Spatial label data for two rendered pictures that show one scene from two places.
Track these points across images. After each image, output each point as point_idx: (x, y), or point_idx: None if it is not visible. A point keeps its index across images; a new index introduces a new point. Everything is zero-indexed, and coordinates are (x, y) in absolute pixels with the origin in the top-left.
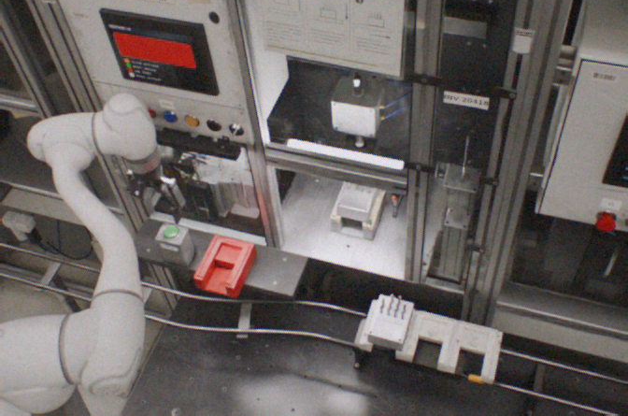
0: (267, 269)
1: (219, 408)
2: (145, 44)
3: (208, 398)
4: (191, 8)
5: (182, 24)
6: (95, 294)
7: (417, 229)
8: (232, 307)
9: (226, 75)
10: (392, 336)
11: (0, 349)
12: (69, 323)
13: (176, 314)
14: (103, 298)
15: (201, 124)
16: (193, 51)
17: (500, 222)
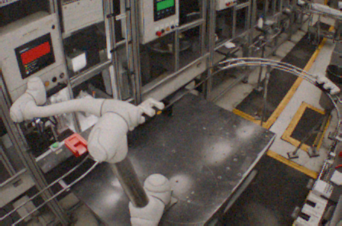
0: (86, 137)
1: (118, 187)
2: (33, 52)
3: (112, 188)
4: (46, 27)
5: (44, 35)
6: (100, 107)
7: (117, 79)
8: (82, 169)
9: (57, 50)
10: None
11: (105, 129)
12: (110, 110)
13: (72, 186)
14: (105, 102)
15: (50, 83)
16: (49, 43)
17: (136, 56)
